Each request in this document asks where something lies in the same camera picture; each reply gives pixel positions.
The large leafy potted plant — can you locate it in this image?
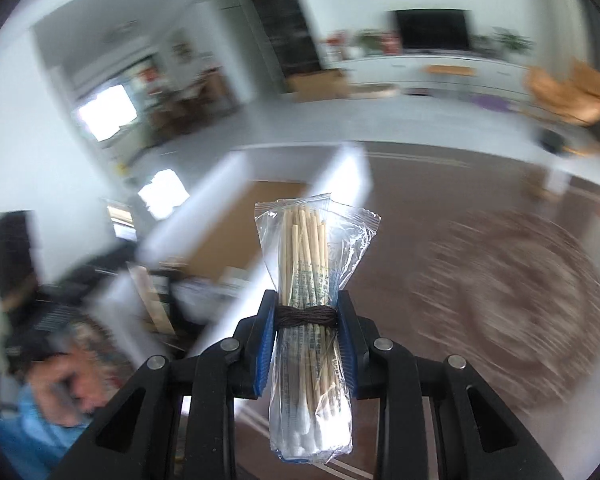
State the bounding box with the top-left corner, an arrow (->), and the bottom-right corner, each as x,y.
494,29 -> 532,57

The dark bookshelf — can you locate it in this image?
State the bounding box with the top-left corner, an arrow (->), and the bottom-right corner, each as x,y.
237,0 -> 324,92

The orange lounge chair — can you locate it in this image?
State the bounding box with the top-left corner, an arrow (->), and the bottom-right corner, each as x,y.
524,60 -> 600,127

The orange stool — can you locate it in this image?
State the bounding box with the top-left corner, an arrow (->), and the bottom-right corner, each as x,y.
424,63 -> 476,79

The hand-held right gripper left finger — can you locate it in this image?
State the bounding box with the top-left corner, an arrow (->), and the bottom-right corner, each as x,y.
47,290 -> 278,480

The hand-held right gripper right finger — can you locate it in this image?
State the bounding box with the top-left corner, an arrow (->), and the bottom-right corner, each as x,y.
336,290 -> 566,480

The brown cardboard box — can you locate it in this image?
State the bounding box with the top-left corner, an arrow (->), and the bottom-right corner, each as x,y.
285,69 -> 351,103

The person's blue clothing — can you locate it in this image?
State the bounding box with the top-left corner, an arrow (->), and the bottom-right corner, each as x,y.
0,385 -> 97,480

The person's left hand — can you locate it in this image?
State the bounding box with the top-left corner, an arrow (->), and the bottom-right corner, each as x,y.
27,350 -> 126,429

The green potted plant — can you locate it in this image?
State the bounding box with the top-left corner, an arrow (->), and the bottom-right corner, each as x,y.
355,29 -> 386,54

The purple mat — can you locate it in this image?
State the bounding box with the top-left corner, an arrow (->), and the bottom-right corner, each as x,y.
472,92 -> 512,112

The white storage box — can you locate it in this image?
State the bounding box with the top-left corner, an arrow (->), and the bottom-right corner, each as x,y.
95,142 -> 374,352

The cotton swab bundle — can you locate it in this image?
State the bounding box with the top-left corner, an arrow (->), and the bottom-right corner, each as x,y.
254,192 -> 382,465

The black television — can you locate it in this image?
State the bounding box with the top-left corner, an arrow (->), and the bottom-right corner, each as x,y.
394,8 -> 472,53

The white television cabinet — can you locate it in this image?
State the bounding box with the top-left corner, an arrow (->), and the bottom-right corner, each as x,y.
347,52 -> 537,102

